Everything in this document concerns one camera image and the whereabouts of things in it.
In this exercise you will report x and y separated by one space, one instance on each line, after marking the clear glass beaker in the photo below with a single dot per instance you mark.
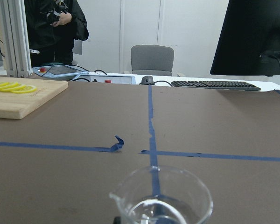
162 195

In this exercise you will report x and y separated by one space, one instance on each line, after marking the black computer mouse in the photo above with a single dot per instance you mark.
147 80

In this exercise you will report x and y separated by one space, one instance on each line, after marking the blue teach pendant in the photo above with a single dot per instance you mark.
59 72
117 79

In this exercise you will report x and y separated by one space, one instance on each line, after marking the grey chair right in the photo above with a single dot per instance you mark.
155 60

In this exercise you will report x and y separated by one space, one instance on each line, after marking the black keyboard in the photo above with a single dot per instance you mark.
225 85

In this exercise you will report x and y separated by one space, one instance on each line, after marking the person in black jacket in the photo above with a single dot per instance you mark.
54 37

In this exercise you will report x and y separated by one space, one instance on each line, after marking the black monitor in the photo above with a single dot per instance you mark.
249 43

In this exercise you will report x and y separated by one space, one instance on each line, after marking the bamboo cutting board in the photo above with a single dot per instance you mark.
17 106

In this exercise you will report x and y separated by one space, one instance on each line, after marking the aluminium frame post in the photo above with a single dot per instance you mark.
14 37

